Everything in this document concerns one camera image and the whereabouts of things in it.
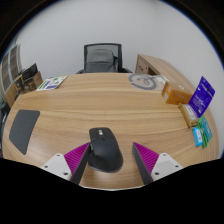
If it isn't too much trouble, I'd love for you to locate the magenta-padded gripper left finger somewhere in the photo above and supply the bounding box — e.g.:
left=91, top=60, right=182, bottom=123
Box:
left=41, top=142, right=93, bottom=186

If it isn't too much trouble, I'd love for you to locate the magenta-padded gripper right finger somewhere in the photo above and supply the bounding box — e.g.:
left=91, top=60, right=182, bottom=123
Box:
left=132, top=142, right=184, bottom=186

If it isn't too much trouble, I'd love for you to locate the dark grey computer mouse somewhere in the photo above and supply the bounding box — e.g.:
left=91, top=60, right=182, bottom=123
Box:
left=87, top=126, right=124, bottom=173

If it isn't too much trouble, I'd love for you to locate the dark grey mouse pad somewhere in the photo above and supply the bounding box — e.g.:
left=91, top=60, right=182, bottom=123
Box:
left=8, top=109, right=41, bottom=156

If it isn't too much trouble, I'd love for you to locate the small blue packet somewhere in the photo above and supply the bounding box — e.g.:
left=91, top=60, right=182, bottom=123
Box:
left=192, top=126, right=204, bottom=148

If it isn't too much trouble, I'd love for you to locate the small brown labelled box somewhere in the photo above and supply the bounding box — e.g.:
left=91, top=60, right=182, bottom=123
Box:
left=178, top=102, right=199, bottom=129

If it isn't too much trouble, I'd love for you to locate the green packet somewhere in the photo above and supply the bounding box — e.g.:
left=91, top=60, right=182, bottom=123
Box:
left=196, top=116, right=214, bottom=149

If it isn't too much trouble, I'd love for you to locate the orange cardboard box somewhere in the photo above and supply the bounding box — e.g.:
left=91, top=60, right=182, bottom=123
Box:
left=161, top=81, right=194, bottom=106

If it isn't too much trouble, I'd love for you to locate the black leather office chair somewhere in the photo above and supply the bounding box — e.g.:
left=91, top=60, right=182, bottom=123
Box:
left=0, top=101, right=9, bottom=158

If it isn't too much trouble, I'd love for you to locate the white green printed leaflet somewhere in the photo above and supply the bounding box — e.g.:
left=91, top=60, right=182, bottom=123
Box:
left=35, top=75, right=69, bottom=92

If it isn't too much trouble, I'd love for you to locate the purple card package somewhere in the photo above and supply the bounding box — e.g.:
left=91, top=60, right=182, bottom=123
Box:
left=188, top=76, right=216, bottom=119

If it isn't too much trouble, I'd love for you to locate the large brown cardboard box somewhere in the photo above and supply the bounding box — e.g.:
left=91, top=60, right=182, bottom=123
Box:
left=23, top=70, right=44, bottom=93

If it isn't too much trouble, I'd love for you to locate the small brown cardboard box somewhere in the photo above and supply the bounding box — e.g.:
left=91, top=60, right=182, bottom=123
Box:
left=13, top=78, right=25, bottom=98

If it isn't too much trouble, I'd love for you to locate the wooden side desk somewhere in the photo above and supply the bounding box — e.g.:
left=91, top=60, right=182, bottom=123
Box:
left=134, top=53, right=198, bottom=94

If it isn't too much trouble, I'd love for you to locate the black cardboard box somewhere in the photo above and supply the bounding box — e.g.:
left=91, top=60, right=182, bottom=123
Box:
left=20, top=63, right=39, bottom=82

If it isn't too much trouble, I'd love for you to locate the grey backpack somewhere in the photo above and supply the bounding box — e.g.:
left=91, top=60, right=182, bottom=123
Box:
left=84, top=48, right=118, bottom=73

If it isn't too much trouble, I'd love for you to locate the wooden glass-door cabinet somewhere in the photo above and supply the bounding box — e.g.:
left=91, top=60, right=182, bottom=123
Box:
left=0, top=44, right=23, bottom=108

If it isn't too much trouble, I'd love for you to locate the black mesh office chair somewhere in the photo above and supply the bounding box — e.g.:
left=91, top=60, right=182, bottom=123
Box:
left=75, top=42, right=133, bottom=75

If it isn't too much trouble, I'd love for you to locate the clear bag with grey ring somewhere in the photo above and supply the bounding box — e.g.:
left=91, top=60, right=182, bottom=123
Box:
left=128, top=73, right=169, bottom=91

